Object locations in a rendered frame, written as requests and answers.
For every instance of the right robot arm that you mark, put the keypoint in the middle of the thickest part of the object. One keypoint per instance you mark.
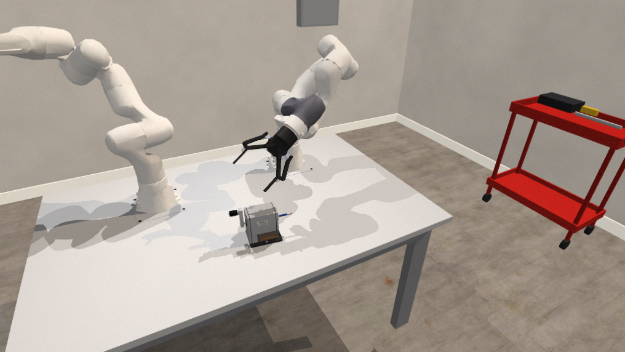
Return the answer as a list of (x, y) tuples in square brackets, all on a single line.
[(81, 64)]

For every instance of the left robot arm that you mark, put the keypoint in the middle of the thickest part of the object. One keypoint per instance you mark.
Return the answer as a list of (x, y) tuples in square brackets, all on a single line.
[(302, 115)]

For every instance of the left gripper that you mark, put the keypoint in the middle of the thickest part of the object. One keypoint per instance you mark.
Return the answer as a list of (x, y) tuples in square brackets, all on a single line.
[(278, 146)]

